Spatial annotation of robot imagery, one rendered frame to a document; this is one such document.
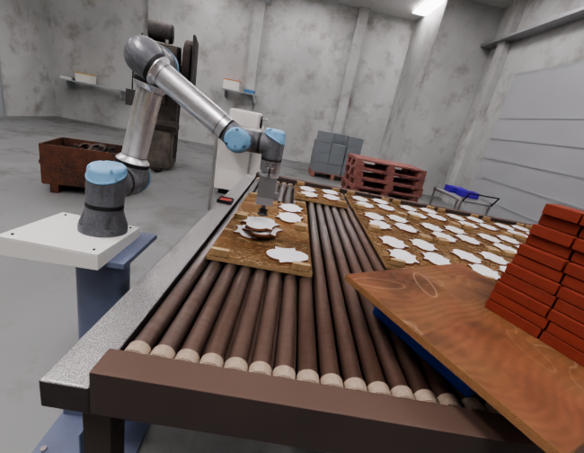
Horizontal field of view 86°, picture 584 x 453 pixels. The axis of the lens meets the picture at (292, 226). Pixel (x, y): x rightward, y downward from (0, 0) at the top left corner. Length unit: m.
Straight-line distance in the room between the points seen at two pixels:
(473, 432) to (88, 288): 1.15
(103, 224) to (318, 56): 10.47
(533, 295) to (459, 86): 9.35
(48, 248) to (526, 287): 1.26
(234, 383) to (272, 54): 10.93
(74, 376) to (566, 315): 0.97
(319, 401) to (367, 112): 11.03
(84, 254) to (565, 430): 1.13
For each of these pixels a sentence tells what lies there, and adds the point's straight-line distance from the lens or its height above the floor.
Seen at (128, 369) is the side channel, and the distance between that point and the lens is 0.64.
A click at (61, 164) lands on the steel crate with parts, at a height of 0.37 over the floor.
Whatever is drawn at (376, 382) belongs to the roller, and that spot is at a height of 0.92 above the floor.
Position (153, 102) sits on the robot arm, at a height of 1.36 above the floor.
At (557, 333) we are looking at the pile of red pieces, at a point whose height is 1.08.
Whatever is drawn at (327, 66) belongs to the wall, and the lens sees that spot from 11.28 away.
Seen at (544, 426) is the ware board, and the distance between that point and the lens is 0.67.
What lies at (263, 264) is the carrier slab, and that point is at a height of 0.94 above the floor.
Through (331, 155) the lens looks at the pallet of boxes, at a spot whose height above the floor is 0.63.
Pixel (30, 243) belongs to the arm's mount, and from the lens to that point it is 1.17.
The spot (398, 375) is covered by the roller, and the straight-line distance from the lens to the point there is 0.79.
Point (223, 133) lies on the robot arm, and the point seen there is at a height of 1.31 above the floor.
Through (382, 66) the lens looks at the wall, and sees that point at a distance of 11.61.
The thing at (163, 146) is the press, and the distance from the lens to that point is 6.49.
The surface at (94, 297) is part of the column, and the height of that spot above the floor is 0.69.
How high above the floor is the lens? 1.40
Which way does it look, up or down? 19 degrees down
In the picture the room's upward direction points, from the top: 11 degrees clockwise
